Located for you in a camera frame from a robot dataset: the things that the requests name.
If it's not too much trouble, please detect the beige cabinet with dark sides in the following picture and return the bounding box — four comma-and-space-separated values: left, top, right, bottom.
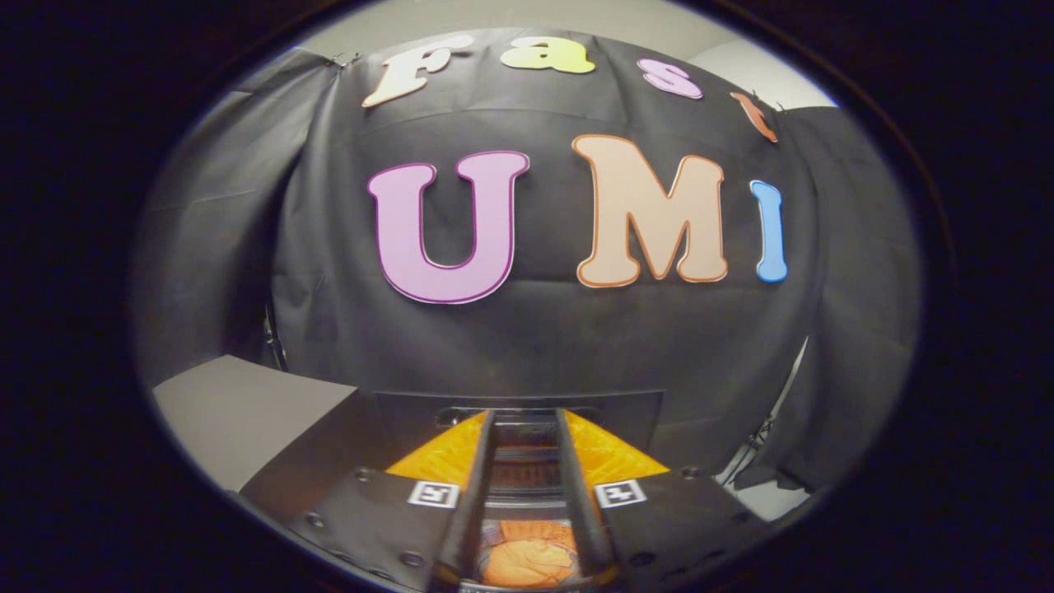
152, 354, 388, 516

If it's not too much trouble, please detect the black backdrop cloth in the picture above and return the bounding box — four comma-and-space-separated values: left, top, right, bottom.
132, 29, 923, 495

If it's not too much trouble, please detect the black tripod stand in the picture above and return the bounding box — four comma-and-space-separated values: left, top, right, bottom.
716, 338, 812, 488

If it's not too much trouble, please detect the orange garment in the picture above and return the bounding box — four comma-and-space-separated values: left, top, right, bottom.
478, 519, 582, 587

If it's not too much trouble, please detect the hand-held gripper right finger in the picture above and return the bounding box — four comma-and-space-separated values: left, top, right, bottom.
553, 408, 771, 590

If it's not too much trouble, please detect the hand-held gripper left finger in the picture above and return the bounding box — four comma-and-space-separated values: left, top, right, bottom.
243, 409, 499, 590

